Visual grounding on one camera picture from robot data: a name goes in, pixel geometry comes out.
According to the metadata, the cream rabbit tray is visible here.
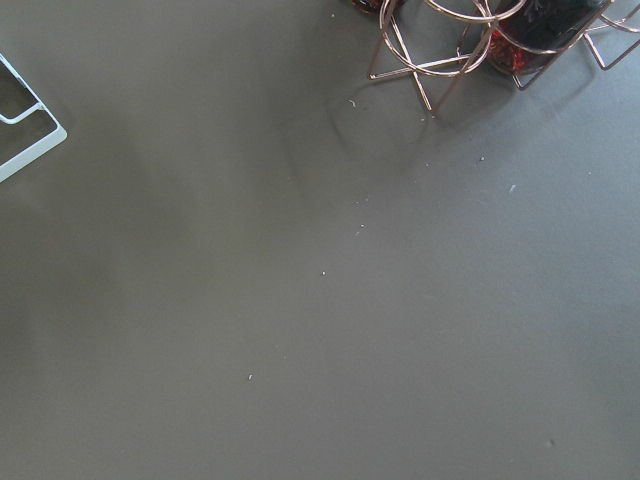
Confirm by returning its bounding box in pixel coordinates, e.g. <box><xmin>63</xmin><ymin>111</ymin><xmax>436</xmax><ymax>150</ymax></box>
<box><xmin>1</xmin><ymin>55</ymin><xmax>67</xmax><ymax>182</ymax></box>

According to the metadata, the copper wire bottle rack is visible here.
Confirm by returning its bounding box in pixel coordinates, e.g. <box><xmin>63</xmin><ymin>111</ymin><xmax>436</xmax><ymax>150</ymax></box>
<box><xmin>367</xmin><ymin>1</ymin><xmax>639</xmax><ymax>113</ymax></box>

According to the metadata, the tea bottle front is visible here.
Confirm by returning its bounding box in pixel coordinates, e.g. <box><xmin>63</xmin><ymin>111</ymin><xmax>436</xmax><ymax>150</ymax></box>
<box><xmin>487</xmin><ymin>0</ymin><xmax>607</xmax><ymax>75</ymax></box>

